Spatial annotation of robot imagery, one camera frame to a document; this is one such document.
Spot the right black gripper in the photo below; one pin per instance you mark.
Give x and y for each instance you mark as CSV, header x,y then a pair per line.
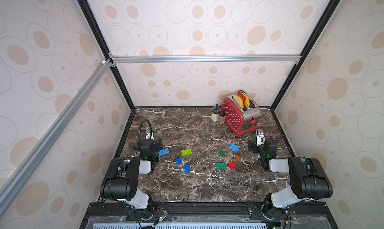
x,y
258,148

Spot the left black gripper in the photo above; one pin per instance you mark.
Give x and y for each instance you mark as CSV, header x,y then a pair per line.
x,y
157,145

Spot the light blue 2x4 lego brick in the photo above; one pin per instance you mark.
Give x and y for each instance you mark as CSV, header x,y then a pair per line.
x,y
235,148
163,152

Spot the lime green 2x4 lego brick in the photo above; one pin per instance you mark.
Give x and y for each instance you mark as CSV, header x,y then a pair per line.
x,y
186,152

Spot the green 2x2 lego brick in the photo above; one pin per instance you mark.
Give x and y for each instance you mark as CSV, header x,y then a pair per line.
x,y
222,154

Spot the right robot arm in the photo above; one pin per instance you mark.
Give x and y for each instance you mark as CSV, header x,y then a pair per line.
x,y
308,180

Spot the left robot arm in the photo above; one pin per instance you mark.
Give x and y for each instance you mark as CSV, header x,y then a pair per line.
x,y
122,177

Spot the red 2x2 lego brick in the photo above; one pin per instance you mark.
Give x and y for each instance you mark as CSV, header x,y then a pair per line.
x,y
232,165

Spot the red polka dot toaster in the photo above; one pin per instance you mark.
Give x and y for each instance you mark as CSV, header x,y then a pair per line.
x,y
241,121

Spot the yellow toy slice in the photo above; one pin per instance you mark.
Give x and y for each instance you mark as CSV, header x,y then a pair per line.
x,y
244,98

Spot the brown spice jar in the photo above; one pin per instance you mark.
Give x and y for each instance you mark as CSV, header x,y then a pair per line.
x,y
222,118

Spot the toy bread slice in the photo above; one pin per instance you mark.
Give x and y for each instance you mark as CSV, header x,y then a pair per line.
x,y
238,101

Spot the glass jar with black lid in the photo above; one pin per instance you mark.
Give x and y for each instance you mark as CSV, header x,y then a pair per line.
x,y
216,109

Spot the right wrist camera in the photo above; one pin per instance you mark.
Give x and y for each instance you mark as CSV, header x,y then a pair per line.
x,y
260,136

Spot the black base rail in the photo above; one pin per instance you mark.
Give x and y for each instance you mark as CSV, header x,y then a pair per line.
x,y
248,215

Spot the horizontal aluminium rail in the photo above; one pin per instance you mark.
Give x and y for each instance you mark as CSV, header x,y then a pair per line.
x,y
204,58

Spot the left diagonal aluminium rail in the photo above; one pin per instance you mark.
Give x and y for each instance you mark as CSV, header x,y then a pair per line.
x,y
18,180

